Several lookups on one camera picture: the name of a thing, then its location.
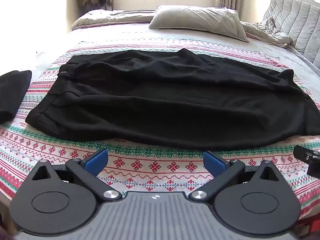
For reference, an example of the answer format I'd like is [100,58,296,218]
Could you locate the grey crumpled duvet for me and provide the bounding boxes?
[71,9,293,49]

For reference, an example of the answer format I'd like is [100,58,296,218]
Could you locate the folded black garment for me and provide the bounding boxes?
[0,70,32,124]

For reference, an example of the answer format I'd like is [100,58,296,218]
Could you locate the grey quilted headboard cushion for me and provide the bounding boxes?
[262,0,320,69]

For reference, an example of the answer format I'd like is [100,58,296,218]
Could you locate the grey pillow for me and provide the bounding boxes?
[149,5,250,42]

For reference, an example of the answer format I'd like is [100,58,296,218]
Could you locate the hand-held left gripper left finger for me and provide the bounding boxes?
[31,148,123,203]

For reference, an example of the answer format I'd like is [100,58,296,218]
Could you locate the black pants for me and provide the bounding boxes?
[25,48,319,152]

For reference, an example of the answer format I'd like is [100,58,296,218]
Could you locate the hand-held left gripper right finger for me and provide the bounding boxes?
[189,151,282,203]

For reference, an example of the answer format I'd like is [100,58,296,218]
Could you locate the red green patterned blanket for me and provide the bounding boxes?
[0,38,320,220]

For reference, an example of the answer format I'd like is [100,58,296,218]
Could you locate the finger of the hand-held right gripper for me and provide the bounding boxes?
[293,144,320,178]

